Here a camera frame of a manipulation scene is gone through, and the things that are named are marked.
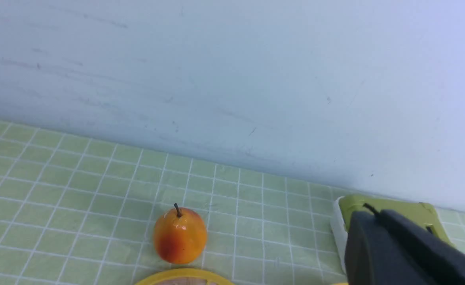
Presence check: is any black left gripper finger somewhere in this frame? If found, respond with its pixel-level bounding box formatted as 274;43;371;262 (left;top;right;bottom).
344;203;465;285

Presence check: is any yellow woven bamboo steamer lid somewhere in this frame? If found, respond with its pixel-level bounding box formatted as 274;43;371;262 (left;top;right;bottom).
136;268;234;285

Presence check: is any green lidded white storage box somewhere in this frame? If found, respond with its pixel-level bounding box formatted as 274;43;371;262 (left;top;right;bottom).
330;194;453;273

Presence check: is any orange red toy pear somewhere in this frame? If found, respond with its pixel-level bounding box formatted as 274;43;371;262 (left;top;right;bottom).
153;203;207;264

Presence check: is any green checkered tablecloth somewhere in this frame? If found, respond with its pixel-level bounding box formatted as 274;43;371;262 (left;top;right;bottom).
0;119;465;285

